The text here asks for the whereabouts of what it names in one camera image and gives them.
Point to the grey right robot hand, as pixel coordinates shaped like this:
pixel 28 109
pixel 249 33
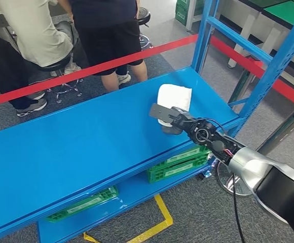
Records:
pixel 182 112

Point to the white curved plastic part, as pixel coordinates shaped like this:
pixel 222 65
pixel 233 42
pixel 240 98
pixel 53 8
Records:
pixel 174 97

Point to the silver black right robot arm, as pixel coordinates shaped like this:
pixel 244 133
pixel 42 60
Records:
pixel 251 164

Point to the blue metal shelf rack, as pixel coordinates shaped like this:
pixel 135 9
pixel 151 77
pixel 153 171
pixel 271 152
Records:
pixel 86 151

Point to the green top workbench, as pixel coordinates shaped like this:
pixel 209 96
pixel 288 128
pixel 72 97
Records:
pixel 286 11

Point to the stacked green crates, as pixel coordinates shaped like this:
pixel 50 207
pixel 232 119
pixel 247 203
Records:
pixel 184 11

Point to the red barrier belt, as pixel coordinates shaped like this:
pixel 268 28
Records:
pixel 255 67
pixel 86 71

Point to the black round stool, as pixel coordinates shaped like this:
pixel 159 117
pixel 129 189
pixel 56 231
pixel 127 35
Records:
pixel 143 15

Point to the person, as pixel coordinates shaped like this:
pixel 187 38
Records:
pixel 103 33
pixel 32 30
pixel 0 67

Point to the black stool chrome base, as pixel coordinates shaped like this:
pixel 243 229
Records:
pixel 55 65

